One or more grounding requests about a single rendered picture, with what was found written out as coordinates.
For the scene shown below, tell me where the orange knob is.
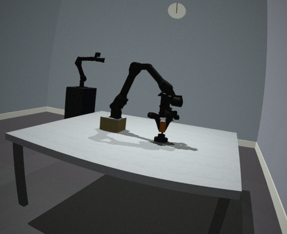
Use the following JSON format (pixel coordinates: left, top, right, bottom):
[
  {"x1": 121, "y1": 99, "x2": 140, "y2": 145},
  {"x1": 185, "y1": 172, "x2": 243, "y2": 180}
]
[{"x1": 159, "y1": 121, "x2": 166, "y2": 133}]

